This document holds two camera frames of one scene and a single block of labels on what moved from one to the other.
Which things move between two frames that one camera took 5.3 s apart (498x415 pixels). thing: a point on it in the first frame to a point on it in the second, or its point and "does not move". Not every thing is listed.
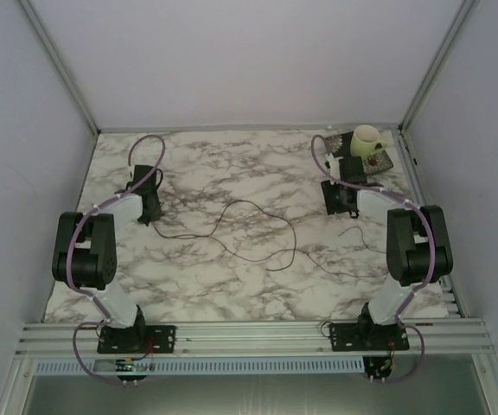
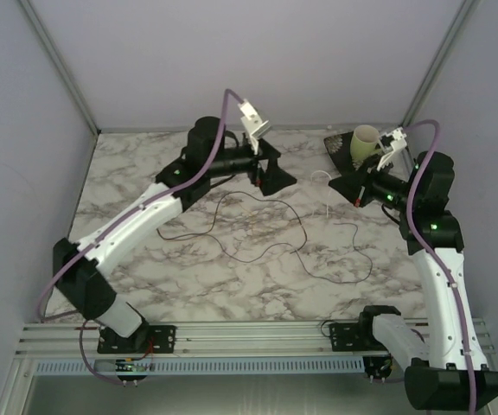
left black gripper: [147, 220] to [275, 178]
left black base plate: [140, 339] does not move
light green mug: [366, 142] does not move
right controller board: [377, 367] does not move
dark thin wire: [215, 227] to [244, 193]
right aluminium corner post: [437, 66] does not move
